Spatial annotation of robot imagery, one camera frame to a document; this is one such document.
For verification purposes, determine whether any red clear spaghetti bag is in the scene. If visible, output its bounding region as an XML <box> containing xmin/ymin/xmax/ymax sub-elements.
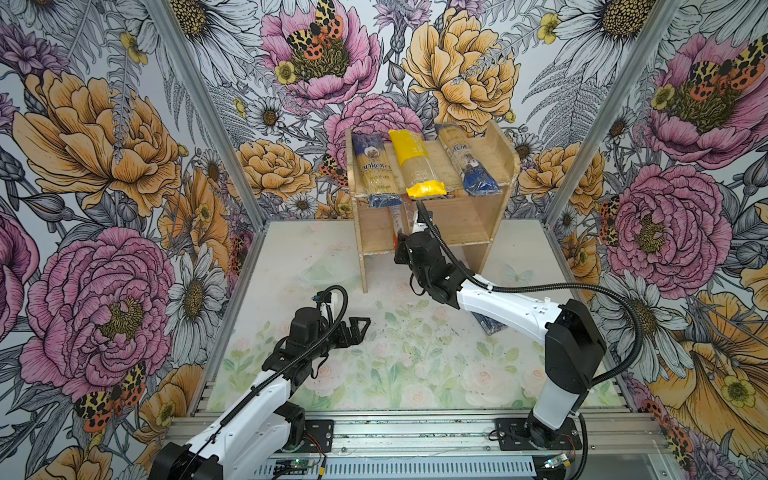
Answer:
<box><xmin>388</xmin><ymin>204</ymin><xmax>411</xmax><ymax>247</ymax></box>

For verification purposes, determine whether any yellow spaghetti bag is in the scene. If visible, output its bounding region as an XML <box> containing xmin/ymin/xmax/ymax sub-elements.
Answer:
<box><xmin>389</xmin><ymin>129</ymin><xmax>447</xmax><ymax>199</ymax></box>

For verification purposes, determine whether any dark blue spaghetti bag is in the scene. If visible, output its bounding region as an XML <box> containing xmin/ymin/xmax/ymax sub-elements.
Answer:
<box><xmin>351</xmin><ymin>134</ymin><xmax>402</xmax><ymax>208</ymax></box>

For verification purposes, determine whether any blue gold spaghetti bag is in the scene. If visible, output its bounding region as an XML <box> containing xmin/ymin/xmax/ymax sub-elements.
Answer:
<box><xmin>436</xmin><ymin>124</ymin><xmax>501</xmax><ymax>197</ymax></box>

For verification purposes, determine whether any blue Barilla spaghetti box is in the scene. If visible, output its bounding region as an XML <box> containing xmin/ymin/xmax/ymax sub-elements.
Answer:
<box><xmin>473</xmin><ymin>313</ymin><xmax>507</xmax><ymax>336</ymax></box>

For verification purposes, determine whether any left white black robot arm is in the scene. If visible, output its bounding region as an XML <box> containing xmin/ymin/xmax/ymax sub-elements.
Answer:
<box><xmin>148</xmin><ymin>304</ymin><xmax>371</xmax><ymax>479</ymax></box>

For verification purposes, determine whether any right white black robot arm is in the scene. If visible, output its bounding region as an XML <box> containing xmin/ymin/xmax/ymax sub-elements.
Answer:
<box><xmin>395</xmin><ymin>224</ymin><xmax>607</xmax><ymax>449</ymax></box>

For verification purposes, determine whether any wooden two-tier shelf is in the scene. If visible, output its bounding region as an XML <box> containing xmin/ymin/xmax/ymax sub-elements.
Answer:
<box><xmin>345</xmin><ymin>121</ymin><xmax>521</xmax><ymax>292</ymax></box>

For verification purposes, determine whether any small green circuit board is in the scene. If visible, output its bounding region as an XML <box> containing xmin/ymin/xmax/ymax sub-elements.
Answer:
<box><xmin>272</xmin><ymin>459</ymin><xmax>320</xmax><ymax>477</ymax></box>

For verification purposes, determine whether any right small circuit board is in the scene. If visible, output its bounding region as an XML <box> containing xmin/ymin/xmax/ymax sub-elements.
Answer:
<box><xmin>542</xmin><ymin>453</ymin><xmax>571</xmax><ymax>469</ymax></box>

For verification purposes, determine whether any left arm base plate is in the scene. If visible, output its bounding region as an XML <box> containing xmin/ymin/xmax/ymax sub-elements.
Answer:
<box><xmin>282</xmin><ymin>419</ymin><xmax>335</xmax><ymax>454</ymax></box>

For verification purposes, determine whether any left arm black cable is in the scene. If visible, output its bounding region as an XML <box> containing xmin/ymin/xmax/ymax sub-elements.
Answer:
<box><xmin>173</xmin><ymin>284</ymin><xmax>350</xmax><ymax>475</ymax></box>

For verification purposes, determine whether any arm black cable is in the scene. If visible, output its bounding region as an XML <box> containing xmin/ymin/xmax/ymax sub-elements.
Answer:
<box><xmin>415</xmin><ymin>200</ymin><xmax>644</xmax><ymax>388</ymax></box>
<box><xmin>173</xmin><ymin>284</ymin><xmax>350</xmax><ymax>475</ymax></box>

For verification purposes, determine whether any aluminium front rail frame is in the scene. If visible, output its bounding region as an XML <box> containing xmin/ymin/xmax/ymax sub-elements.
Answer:
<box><xmin>149</xmin><ymin>409</ymin><xmax>685</xmax><ymax>480</ymax></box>

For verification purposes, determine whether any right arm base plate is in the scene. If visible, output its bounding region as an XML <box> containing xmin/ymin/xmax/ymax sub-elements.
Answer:
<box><xmin>494</xmin><ymin>417</ymin><xmax>582</xmax><ymax>451</ymax></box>

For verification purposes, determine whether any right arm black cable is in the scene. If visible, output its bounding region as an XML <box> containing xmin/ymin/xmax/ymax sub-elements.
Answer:
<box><xmin>415</xmin><ymin>200</ymin><xmax>644</xmax><ymax>388</ymax></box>

